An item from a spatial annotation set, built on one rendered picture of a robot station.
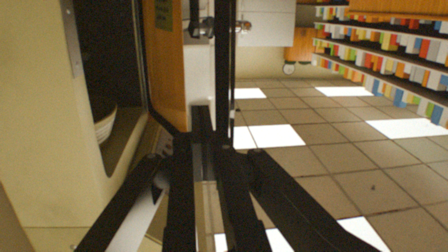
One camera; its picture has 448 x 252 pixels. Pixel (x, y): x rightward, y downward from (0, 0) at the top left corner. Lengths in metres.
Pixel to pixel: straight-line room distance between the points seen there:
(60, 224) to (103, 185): 0.08
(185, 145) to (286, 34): 5.30
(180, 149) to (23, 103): 0.18
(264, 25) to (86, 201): 5.10
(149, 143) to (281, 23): 5.01
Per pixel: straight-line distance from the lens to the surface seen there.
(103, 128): 0.39
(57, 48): 0.25
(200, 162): 0.17
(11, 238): 0.91
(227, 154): 0.15
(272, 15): 5.33
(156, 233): 0.35
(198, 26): 0.29
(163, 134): 0.55
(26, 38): 0.27
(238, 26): 0.32
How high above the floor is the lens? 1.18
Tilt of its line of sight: 24 degrees up
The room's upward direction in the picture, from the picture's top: 180 degrees counter-clockwise
